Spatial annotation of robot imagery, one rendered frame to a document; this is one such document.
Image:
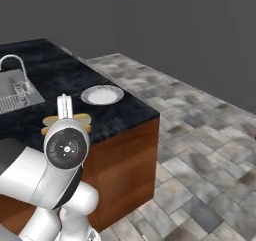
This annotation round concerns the steel sink basin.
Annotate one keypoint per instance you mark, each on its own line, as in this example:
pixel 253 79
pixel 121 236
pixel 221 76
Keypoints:
pixel 15 91

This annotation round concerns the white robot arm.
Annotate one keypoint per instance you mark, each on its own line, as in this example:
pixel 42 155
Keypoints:
pixel 56 171

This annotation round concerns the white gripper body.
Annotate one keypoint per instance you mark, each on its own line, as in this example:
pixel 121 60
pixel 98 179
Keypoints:
pixel 64 106

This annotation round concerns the white plate with grey rim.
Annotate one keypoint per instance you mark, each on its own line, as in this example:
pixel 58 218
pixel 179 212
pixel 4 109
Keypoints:
pixel 102 94

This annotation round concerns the wooden kitchen island cabinet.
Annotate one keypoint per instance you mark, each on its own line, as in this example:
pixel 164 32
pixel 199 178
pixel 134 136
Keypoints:
pixel 126 165

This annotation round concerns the silver curved tap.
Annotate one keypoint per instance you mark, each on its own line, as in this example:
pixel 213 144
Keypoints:
pixel 18 66

